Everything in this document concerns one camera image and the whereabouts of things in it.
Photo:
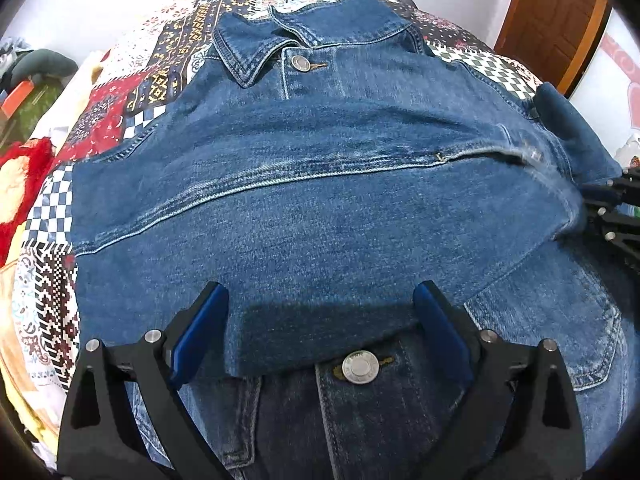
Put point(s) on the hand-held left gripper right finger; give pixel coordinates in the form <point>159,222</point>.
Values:
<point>442,332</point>

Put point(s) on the dark green bag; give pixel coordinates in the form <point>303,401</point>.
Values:
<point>37,90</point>

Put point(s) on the patchwork printed blanket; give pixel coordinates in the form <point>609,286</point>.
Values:
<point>150,75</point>

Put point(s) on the blue denim jacket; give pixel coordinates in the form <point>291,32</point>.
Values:
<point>325,220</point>

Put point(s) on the white pink printed cloth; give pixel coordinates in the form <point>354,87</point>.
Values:
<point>617,65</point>

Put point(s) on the brown wooden door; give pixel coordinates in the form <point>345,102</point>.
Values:
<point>545,15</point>

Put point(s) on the red plush cloth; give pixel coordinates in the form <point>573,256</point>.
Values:
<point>22,160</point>

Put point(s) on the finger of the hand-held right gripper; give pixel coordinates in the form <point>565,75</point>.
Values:
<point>614,191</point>
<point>617,235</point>

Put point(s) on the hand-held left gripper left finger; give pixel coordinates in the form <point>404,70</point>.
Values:
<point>199,332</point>

